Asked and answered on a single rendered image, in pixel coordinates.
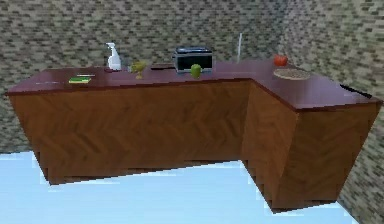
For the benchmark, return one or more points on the green apple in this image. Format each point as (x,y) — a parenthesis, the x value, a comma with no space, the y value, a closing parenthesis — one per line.
(196,71)

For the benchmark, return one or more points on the black and silver toaster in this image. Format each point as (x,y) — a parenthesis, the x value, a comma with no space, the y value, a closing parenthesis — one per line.
(194,60)

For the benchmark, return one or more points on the brown wooden kitchen counter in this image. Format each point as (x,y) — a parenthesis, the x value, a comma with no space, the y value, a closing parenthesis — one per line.
(140,120)

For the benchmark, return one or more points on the yellow-green goblet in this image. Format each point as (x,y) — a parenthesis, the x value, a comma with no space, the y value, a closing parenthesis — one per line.
(138,68)

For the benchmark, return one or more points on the dark red small dish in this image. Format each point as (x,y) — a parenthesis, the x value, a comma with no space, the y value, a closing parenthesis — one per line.
(108,70)

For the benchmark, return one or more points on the white spray bottle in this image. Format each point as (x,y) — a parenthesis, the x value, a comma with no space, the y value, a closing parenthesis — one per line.
(114,60)

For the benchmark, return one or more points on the red tomato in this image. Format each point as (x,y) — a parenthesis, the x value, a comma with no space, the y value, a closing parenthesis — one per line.
(280,60)

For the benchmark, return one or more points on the pale thin utensil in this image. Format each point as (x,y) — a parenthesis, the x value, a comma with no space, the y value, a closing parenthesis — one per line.
(85,75)

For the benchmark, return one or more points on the green sponge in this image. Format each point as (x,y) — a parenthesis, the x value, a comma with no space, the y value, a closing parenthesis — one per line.
(79,80)

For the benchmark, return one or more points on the silver table knife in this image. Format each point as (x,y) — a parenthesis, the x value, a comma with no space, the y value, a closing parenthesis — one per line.
(47,82)

